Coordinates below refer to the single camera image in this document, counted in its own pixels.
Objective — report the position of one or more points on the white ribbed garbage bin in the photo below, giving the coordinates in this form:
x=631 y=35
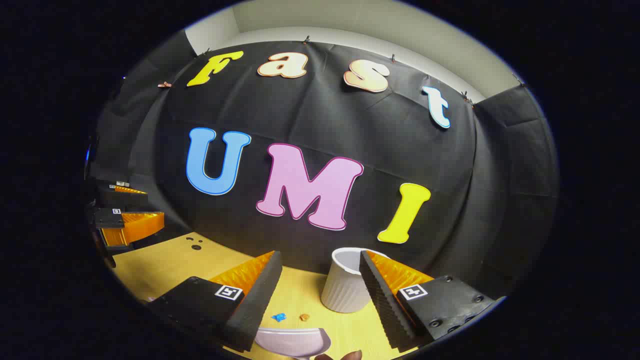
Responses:
x=345 y=290

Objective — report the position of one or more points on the yellow wooden desktop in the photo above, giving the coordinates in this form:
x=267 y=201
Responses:
x=170 y=270

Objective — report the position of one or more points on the lilac plastic dustpan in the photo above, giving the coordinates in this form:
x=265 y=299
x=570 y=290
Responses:
x=292 y=342

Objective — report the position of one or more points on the blue paper trash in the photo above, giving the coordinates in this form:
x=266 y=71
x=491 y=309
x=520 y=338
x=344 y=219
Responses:
x=278 y=317

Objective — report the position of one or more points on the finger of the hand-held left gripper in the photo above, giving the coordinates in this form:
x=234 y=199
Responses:
x=107 y=220
x=122 y=199

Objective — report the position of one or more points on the black backdrop cloth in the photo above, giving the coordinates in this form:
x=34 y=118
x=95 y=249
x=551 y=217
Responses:
x=350 y=130

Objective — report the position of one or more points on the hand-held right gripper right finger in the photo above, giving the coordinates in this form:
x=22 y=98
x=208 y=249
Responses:
x=382 y=305

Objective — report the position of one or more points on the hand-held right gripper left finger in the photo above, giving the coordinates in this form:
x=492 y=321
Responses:
x=255 y=305

